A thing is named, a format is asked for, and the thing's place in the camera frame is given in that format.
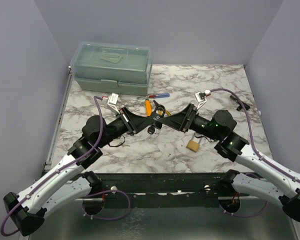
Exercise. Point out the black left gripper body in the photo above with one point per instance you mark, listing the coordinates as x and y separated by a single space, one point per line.
130 131

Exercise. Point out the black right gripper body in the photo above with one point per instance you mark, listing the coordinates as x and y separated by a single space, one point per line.
192 119

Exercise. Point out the black-headed key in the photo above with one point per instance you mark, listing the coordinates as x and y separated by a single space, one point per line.
151 130

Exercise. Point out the black padlock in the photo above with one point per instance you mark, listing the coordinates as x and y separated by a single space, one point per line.
156 116

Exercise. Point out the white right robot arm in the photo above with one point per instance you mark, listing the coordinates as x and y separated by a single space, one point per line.
282 185

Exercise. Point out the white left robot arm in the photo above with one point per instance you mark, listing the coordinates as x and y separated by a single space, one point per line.
29 208

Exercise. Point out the orange utility knife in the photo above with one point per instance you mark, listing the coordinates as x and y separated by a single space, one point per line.
148 107

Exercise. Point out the brass padlock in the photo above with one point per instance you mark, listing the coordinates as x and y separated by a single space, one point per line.
194 144

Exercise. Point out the red blue screwdriver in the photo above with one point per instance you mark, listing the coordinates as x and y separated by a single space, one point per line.
155 96

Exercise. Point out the green plastic toolbox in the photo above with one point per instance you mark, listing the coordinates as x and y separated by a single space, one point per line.
112 68

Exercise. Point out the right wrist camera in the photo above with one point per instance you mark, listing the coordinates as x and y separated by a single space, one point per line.
201 98

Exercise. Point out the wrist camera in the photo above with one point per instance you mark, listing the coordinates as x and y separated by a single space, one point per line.
201 98
111 103

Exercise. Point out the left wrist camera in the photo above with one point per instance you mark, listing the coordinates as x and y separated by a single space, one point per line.
111 103

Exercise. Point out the yellow handled pliers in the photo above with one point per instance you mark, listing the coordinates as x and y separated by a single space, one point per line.
157 104

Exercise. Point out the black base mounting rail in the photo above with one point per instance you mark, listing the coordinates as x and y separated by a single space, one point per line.
159 190

